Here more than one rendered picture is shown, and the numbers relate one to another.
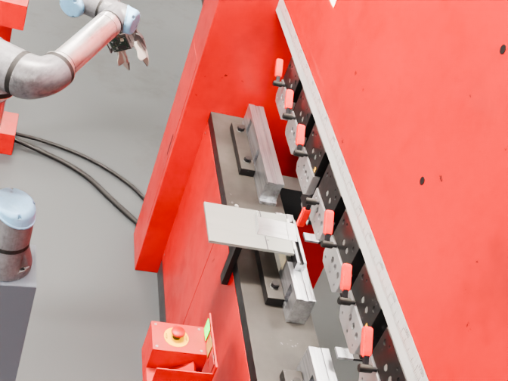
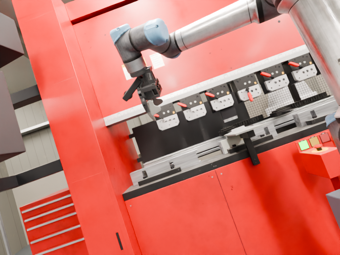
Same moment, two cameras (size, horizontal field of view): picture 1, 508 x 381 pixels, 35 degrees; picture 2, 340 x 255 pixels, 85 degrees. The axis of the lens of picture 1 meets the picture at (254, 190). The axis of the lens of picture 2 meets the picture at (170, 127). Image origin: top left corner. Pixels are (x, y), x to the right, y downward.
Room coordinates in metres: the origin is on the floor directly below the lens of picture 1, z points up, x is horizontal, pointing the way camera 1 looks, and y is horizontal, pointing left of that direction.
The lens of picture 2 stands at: (1.94, 1.22, 1.08)
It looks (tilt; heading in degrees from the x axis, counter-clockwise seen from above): 4 degrees up; 291
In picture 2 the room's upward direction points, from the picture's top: 20 degrees counter-clockwise
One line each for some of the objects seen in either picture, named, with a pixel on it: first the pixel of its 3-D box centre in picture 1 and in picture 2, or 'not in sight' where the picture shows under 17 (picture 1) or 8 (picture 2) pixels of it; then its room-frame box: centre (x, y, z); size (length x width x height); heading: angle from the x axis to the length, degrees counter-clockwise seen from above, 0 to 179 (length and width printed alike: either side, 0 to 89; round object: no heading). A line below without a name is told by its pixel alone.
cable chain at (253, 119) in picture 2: not in sight; (242, 123); (1.97, -0.61, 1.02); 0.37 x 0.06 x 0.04; 20
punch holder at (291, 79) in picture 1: (298, 91); (166, 117); (2.42, -0.02, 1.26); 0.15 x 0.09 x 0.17; 20
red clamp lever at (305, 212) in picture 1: (307, 212); (249, 94); (1.86, -0.16, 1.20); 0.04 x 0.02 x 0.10; 110
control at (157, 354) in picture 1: (178, 357); (329, 152); (1.62, 0.03, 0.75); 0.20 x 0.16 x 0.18; 20
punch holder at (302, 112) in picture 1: (309, 125); (192, 108); (2.24, -0.08, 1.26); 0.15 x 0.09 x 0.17; 20
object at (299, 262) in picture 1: (294, 243); not in sight; (2.00, -0.17, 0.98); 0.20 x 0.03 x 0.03; 20
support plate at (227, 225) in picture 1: (248, 228); (243, 130); (1.97, -0.03, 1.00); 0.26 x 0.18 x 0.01; 110
